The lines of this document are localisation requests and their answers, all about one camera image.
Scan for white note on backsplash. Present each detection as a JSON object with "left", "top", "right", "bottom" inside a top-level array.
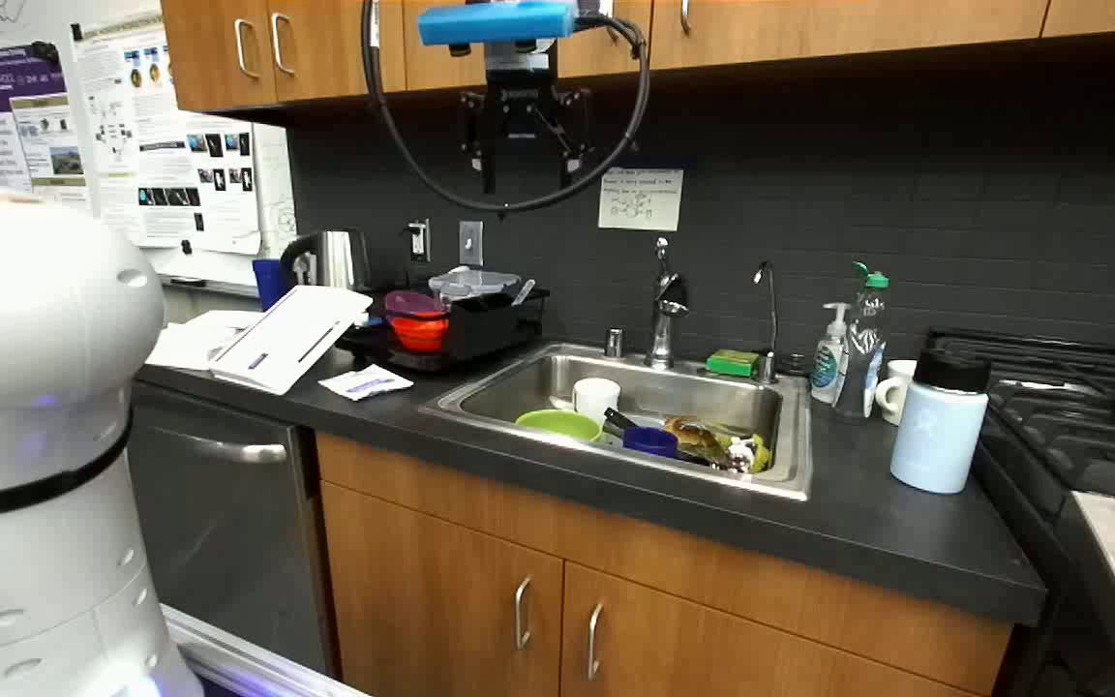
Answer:
[{"left": 595, "top": 167, "right": 684, "bottom": 233}]

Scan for white mug in sink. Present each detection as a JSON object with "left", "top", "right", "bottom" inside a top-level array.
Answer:
[{"left": 573, "top": 374, "right": 620, "bottom": 420}]

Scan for stainless dishwasher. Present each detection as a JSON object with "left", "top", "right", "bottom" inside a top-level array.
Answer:
[{"left": 129, "top": 387, "right": 332, "bottom": 672}]

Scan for chrome faucet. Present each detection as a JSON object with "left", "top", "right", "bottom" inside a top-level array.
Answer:
[{"left": 648, "top": 234, "right": 688, "bottom": 367}]

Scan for stainless electric kettle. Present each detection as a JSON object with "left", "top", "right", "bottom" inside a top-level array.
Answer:
[{"left": 284, "top": 227, "right": 368, "bottom": 291}]

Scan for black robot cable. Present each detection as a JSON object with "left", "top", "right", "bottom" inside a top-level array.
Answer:
[{"left": 360, "top": 0, "right": 658, "bottom": 217}]

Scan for green plastic bowl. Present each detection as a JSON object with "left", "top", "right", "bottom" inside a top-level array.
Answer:
[{"left": 514, "top": 405, "right": 603, "bottom": 446}]

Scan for stainless steel sink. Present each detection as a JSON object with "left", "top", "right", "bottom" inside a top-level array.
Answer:
[{"left": 431, "top": 344, "right": 812, "bottom": 503}]

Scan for white first aid box lid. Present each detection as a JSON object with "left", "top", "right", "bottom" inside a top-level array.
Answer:
[{"left": 212, "top": 287, "right": 371, "bottom": 393}]

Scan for black gas stove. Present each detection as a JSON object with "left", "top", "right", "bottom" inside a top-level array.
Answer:
[{"left": 920, "top": 305, "right": 1115, "bottom": 697}]

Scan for green sponge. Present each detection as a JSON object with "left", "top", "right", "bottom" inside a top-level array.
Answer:
[{"left": 705, "top": 347, "right": 763, "bottom": 383}]

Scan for green cap dish soap bottle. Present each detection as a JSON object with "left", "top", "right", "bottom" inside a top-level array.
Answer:
[{"left": 846, "top": 267, "right": 892, "bottom": 419}]

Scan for blue plastic cup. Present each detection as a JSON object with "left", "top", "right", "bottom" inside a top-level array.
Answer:
[{"left": 252, "top": 255, "right": 289, "bottom": 310}]

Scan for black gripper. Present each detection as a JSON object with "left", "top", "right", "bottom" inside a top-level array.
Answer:
[{"left": 466, "top": 37, "right": 587, "bottom": 192}]

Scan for wall switch plate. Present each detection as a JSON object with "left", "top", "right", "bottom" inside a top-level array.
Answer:
[{"left": 457, "top": 219, "right": 483, "bottom": 267}]

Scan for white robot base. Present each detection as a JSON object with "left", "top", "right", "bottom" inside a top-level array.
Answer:
[{"left": 0, "top": 184, "right": 205, "bottom": 697}]

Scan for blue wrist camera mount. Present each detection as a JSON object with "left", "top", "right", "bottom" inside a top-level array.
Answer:
[{"left": 418, "top": 0, "right": 577, "bottom": 45}]

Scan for wall outlet plate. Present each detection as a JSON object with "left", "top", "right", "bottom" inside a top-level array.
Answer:
[{"left": 408, "top": 217, "right": 433, "bottom": 261}]

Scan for wooden upper cabinets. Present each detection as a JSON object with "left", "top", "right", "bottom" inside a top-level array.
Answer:
[{"left": 160, "top": 0, "right": 1115, "bottom": 113}]

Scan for white first aid box base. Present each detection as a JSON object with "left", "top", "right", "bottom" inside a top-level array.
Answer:
[{"left": 147, "top": 310, "right": 258, "bottom": 374}]

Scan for clear soap pump bottle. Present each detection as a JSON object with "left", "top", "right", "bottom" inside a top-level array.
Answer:
[{"left": 811, "top": 303, "right": 848, "bottom": 405}]

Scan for wooden lower cabinet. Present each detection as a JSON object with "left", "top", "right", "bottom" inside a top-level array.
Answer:
[{"left": 318, "top": 432, "right": 1012, "bottom": 697}]

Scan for wall posters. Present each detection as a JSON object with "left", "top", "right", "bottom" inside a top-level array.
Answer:
[{"left": 0, "top": 14, "right": 298, "bottom": 294}]

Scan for white dressing packet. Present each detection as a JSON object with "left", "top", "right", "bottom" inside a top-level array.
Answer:
[{"left": 324, "top": 363, "right": 412, "bottom": 403}]

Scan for white mug on counter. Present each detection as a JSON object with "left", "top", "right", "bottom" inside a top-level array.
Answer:
[{"left": 874, "top": 359, "right": 918, "bottom": 427}]

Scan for red bowl with purple lid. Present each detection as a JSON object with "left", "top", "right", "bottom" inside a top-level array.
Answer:
[{"left": 384, "top": 291, "right": 449, "bottom": 353}]

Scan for paper towel roll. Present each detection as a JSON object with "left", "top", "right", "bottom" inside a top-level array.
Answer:
[{"left": 892, "top": 332, "right": 989, "bottom": 494}]

